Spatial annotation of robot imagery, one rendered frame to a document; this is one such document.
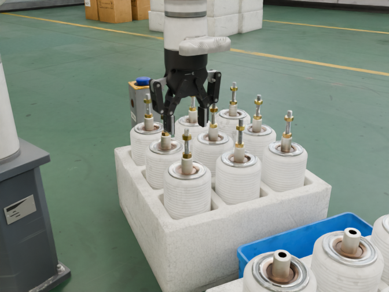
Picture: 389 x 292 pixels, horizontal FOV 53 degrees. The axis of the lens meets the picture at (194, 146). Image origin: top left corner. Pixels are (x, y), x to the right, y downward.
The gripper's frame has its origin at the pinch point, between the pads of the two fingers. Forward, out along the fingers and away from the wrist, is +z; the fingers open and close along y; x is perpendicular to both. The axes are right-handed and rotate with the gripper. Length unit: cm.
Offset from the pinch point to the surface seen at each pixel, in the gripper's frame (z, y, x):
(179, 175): 9.8, 2.5, 1.2
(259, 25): 32, -237, -256
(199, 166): 9.8, -2.7, 0.3
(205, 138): 9.9, -11.3, -10.8
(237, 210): 17.2, -6.7, 7.9
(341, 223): 25.5, -30.8, 15.0
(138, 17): 31, -161, -381
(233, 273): 32.7, -6.2, 8.5
